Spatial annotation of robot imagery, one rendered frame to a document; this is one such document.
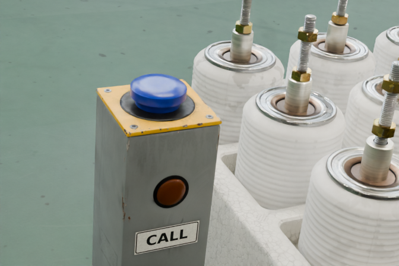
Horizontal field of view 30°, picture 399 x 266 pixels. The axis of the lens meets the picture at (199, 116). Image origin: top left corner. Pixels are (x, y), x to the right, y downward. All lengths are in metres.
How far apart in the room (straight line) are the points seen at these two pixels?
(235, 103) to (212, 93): 0.03
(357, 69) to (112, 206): 0.36
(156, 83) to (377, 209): 0.19
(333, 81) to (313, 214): 0.24
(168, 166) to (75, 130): 0.63
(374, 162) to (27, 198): 0.52
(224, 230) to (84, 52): 0.77
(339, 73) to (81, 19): 0.85
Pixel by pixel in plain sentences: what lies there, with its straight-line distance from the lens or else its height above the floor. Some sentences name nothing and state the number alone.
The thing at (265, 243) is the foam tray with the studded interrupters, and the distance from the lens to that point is 0.63.
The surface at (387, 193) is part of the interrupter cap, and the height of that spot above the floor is 0.25.
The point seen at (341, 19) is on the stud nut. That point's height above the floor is 0.29.
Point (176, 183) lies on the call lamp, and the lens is 0.52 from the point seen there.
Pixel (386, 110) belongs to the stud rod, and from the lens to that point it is 0.58.
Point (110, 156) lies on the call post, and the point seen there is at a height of 0.28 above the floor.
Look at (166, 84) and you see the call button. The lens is 0.52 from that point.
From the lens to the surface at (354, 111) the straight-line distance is 0.74.
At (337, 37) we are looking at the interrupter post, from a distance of 0.83.
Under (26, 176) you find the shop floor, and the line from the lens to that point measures 1.03.
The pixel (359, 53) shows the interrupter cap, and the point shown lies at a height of 0.25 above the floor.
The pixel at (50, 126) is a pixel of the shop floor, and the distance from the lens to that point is 1.15.
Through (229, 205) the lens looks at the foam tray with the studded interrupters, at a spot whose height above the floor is 0.18.
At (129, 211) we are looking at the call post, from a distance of 0.53.
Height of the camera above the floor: 0.55
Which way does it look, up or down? 28 degrees down
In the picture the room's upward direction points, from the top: 6 degrees clockwise
